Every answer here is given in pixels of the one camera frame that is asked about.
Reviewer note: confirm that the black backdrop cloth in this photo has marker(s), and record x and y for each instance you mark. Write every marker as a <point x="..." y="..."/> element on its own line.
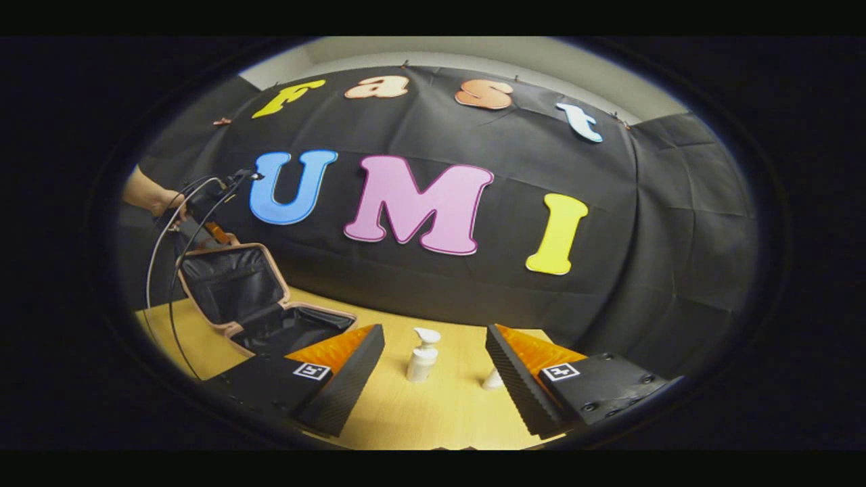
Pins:
<point x="440" y="291"/>

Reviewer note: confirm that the white squeeze tube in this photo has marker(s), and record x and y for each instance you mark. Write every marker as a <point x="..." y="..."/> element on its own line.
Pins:
<point x="492" y="381"/>

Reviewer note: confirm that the pink suitcase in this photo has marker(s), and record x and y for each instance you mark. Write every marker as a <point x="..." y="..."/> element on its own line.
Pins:
<point x="230" y="284"/>

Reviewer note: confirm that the white pump bottle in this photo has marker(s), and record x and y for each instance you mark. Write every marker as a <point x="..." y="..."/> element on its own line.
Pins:
<point x="421" y="362"/>

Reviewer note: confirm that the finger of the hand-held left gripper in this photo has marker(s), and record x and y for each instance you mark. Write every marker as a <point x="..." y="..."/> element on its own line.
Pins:
<point x="218" y="233"/>

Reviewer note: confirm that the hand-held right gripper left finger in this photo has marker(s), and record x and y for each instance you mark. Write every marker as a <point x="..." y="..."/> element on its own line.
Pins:
<point x="338" y="392"/>

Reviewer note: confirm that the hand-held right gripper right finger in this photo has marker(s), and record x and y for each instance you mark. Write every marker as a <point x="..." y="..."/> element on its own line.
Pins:
<point x="524" y="392"/>

